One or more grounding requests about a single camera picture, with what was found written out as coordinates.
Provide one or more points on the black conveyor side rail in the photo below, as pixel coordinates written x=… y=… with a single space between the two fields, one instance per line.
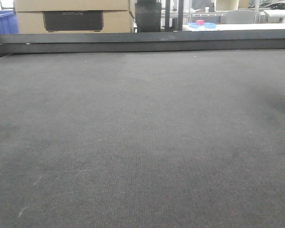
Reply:
x=141 y=42

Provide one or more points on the blue plastic crate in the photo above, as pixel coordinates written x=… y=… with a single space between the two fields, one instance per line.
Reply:
x=8 y=22

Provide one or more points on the grey chair in background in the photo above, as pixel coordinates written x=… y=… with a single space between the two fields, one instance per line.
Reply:
x=239 y=17

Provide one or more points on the black metal rack post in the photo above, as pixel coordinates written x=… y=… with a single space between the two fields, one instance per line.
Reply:
x=173 y=20

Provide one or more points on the pink foam block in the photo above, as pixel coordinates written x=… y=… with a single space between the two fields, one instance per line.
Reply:
x=199 y=22

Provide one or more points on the white table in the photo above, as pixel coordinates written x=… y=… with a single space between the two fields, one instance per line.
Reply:
x=228 y=27

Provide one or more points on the blue foam tray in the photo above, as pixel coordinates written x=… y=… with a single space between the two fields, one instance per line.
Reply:
x=205 y=25

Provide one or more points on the black box behind rail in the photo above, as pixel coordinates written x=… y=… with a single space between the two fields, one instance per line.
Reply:
x=148 y=16

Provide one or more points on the large cardboard Ecoflow box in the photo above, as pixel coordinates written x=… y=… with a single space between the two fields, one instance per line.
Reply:
x=75 y=16

